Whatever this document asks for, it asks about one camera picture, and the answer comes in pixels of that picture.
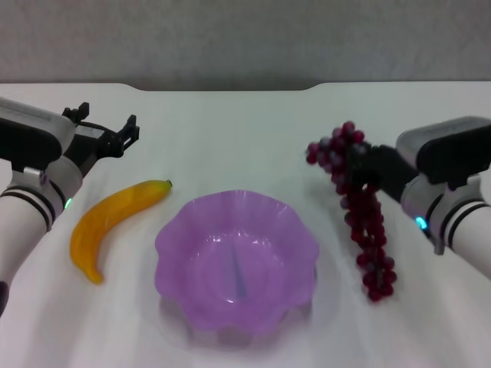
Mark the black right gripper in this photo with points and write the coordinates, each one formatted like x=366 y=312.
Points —
x=387 y=168

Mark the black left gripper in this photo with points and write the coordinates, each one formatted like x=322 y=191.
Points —
x=88 y=145

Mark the dark red grape bunch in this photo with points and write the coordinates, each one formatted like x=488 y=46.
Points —
x=364 y=230

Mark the yellow toy banana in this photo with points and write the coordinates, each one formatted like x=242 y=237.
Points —
x=103 y=218

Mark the purple wavy plastic bowl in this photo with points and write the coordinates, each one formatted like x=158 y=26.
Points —
x=238 y=260

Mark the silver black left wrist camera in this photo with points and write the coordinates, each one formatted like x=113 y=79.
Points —
x=30 y=134

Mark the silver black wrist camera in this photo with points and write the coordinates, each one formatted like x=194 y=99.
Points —
x=449 y=149
x=30 y=134

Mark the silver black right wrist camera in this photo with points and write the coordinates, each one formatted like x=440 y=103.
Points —
x=449 y=149

